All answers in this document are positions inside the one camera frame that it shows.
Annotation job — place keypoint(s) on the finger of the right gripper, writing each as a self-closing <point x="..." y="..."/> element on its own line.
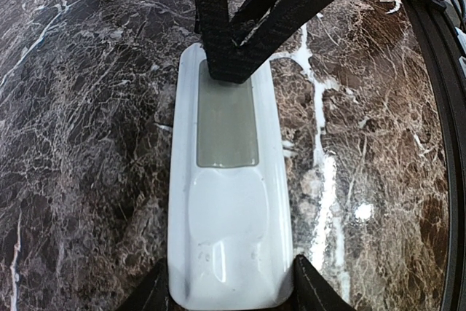
<point x="258" y="28"/>
<point x="215" y="31"/>

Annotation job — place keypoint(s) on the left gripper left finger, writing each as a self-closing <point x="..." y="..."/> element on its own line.
<point x="152" y="293"/>

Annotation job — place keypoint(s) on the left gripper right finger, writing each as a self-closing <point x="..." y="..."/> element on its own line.
<point x="311" y="291"/>

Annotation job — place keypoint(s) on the white remote control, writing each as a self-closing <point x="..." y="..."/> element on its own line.
<point x="229" y="240"/>

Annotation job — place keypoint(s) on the grey battery cover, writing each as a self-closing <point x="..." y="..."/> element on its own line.
<point x="226" y="123"/>

